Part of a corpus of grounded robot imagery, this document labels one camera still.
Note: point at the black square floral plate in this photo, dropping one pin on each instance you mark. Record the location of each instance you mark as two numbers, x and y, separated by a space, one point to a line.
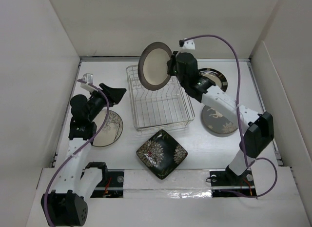
161 154

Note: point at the beige plate with brown rim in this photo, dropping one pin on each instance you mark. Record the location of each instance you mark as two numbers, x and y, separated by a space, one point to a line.
152 66

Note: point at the wire dish rack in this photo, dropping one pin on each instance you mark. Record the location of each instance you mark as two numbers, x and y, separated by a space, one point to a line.
169 107

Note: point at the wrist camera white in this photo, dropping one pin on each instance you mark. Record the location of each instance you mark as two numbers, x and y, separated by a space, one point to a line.
187 45
87 79

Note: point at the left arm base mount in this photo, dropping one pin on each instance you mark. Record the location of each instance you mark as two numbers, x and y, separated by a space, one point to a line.
111 185

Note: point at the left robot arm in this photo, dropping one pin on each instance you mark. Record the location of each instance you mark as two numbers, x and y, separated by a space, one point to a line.
64 202

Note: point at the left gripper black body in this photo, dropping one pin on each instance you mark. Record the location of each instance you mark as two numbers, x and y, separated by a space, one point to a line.
97 102

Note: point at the black rimmed checkered plate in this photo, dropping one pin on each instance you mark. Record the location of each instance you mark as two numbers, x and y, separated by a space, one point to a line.
216 76

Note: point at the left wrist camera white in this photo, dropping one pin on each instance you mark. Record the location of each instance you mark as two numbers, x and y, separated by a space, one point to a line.
87 79

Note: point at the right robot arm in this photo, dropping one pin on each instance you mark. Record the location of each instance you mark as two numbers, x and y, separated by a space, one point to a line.
256 129

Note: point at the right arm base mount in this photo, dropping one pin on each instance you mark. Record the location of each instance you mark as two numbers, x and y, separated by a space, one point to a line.
223 185

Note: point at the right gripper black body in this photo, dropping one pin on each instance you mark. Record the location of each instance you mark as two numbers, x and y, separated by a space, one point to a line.
172 70

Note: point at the grey plate with deer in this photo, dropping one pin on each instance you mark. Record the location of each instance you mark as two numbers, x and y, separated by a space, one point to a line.
216 122

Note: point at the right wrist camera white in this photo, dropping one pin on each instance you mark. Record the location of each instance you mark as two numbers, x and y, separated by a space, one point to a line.
187 45

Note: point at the cream plate with tree drawing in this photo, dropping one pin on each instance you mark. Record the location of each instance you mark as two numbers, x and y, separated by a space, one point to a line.
111 131

